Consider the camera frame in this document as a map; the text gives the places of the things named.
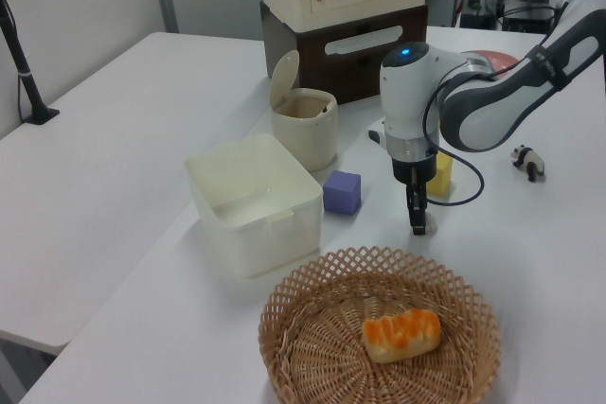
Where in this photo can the toy bread with orange glaze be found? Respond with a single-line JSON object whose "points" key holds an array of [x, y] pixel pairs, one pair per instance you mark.
{"points": [[402, 335]]}

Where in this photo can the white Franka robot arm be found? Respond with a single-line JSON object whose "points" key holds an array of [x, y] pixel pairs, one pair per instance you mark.
{"points": [[407, 92]]}

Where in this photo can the black device box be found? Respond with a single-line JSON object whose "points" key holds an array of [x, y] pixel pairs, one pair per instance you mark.
{"points": [[525, 24]]}

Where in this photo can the woven wicker basket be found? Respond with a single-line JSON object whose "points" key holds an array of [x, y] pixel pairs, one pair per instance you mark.
{"points": [[303, 352]]}

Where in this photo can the cream flip-lid trash can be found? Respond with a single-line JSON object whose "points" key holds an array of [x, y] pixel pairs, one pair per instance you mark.
{"points": [[303, 139]]}

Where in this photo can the panda figurine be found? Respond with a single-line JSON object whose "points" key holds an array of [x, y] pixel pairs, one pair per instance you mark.
{"points": [[530, 160]]}

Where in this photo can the white paper ball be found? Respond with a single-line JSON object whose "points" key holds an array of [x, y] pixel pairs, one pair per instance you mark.
{"points": [[432, 225]]}

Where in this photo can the pink plate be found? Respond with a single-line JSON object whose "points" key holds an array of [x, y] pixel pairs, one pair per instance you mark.
{"points": [[502, 61]]}

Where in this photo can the purple cube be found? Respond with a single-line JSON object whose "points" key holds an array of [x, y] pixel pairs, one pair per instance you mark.
{"points": [[341, 196]]}

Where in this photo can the yellow cube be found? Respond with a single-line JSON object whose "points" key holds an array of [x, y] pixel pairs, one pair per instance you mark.
{"points": [[444, 177]]}

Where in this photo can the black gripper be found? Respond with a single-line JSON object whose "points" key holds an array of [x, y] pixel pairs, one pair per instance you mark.
{"points": [[412, 170]]}

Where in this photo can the cream open plastic bin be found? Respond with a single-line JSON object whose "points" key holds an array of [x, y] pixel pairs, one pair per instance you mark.
{"points": [[265, 238]]}

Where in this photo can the black camera stand pole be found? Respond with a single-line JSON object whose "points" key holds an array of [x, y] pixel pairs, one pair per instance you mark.
{"points": [[26, 77]]}

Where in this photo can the dark wooden drawer box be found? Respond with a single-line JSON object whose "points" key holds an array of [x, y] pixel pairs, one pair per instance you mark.
{"points": [[350, 77]]}

